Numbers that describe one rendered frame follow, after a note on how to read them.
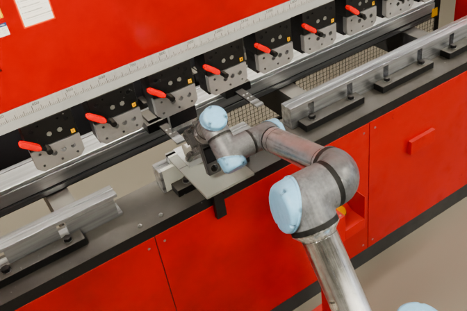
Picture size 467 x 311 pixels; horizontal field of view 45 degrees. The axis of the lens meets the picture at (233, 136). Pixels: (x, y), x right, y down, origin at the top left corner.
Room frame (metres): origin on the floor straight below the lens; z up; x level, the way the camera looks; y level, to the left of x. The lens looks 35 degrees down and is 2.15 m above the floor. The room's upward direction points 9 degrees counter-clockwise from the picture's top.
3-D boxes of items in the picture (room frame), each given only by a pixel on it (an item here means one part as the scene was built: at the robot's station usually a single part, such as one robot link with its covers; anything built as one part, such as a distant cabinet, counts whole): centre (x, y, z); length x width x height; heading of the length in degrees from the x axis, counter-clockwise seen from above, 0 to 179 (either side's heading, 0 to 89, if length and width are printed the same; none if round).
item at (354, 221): (1.43, -0.29, 0.75); 0.20 x 0.16 x 0.18; 119
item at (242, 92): (1.90, -0.06, 1.01); 0.26 x 0.12 x 0.05; 28
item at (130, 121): (1.50, 0.36, 1.26); 0.15 x 0.09 x 0.17; 118
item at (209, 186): (1.47, 0.09, 1.00); 0.26 x 0.18 x 0.01; 28
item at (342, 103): (1.83, -0.40, 0.89); 0.30 x 0.05 x 0.03; 118
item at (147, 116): (1.75, 0.25, 1.01); 0.26 x 0.12 x 0.05; 28
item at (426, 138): (1.94, -0.82, 0.58); 0.15 x 0.02 x 0.07; 118
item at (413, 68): (2.02, -0.76, 0.89); 0.30 x 0.05 x 0.03; 118
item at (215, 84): (1.68, 0.01, 1.26); 0.15 x 0.09 x 0.17; 118
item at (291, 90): (2.22, -0.20, 0.81); 0.64 x 0.08 x 0.14; 28
